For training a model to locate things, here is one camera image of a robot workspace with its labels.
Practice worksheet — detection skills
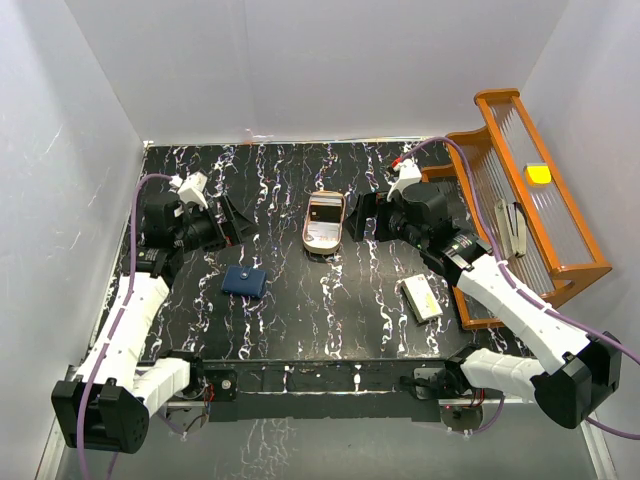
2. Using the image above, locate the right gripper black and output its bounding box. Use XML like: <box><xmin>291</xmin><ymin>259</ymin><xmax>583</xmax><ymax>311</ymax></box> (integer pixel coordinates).
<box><xmin>343</xmin><ymin>191</ymin><xmax>427</xmax><ymax>250</ymax></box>

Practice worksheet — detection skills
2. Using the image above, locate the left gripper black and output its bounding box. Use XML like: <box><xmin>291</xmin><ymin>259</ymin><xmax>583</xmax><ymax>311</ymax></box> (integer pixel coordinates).
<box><xmin>173</xmin><ymin>195</ymin><xmax>260</xmax><ymax>254</ymax></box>

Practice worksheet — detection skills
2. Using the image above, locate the beige oval card tray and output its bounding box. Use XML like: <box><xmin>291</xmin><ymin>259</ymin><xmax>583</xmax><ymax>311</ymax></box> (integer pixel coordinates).
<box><xmin>302</xmin><ymin>190</ymin><xmax>346</xmax><ymax>255</ymax></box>

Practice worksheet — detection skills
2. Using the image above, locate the blue leather card holder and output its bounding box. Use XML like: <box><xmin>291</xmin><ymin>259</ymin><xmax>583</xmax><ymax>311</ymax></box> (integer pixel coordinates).
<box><xmin>221</xmin><ymin>266</ymin><xmax>267</xmax><ymax>299</ymax></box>

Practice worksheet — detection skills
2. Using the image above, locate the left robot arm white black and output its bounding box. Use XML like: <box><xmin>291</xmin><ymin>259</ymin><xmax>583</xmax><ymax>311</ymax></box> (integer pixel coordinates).
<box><xmin>51</xmin><ymin>192</ymin><xmax>257</xmax><ymax>454</ymax></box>

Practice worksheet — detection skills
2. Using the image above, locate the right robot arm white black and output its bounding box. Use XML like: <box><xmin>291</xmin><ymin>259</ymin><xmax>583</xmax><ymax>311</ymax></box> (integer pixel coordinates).
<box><xmin>345</xmin><ymin>182</ymin><xmax>622</xmax><ymax>429</ymax></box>

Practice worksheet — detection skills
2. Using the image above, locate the stack of credit cards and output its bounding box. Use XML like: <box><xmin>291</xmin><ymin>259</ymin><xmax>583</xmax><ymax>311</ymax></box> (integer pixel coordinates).
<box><xmin>308</xmin><ymin>195</ymin><xmax>344</xmax><ymax>223</ymax></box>

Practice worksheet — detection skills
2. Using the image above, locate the white VIP card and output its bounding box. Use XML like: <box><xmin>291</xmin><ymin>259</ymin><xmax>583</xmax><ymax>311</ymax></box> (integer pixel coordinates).
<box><xmin>305</xmin><ymin>221</ymin><xmax>341</xmax><ymax>243</ymax></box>

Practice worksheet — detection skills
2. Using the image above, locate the white small carton box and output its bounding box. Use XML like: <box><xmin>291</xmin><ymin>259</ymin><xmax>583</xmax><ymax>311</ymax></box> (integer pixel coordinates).
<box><xmin>400</xmin><ymin>274</ymin><xmax>443</xmax><ymax>323</ymax></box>

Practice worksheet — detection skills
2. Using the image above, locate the orange wooden tiered shelf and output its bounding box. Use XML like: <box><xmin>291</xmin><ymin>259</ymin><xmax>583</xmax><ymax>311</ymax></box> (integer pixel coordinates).
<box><xmin>422</xmin><ymin>89</ymin><xmax>611</xmax><ymax>307</ymax></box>

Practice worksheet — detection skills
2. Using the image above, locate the yellow sticky note block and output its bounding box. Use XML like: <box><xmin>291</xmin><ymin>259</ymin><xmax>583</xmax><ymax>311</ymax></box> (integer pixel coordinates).
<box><xmin>524</xmin><ymin>163</ymin><xmax>553</xmax><ymax>187</ymax></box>

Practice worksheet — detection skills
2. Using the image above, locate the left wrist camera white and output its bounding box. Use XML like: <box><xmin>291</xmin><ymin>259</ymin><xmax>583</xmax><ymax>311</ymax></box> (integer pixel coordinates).
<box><xmin>169</xmin><ymin>172</ymin><xmax>208</xmax><ymax>209</ymax></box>

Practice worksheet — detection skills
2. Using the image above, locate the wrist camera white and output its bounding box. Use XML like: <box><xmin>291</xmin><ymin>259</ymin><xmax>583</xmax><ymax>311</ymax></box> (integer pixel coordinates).
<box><xmin>169</xmin><ymin>172</ymin><xmax>208</xmax><ymax>209</ymax></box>
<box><xmin>387</xmin><ymin>158</ymin><xmax>422</xmax><ymax>201</ymax></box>

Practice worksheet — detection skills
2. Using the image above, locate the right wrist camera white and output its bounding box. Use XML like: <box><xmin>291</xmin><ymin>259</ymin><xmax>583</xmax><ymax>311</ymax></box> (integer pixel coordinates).
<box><xmin>387</xmin><ymin>158</ymin><xmax>422</xmax><ymax>201</ymax></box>

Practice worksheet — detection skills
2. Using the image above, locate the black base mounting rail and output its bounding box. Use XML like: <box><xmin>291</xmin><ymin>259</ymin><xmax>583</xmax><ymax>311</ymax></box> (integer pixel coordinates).
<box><xmin>164</xmin><ymin>349</ymin><xmax>506</xmax><ymax>426</ymax></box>

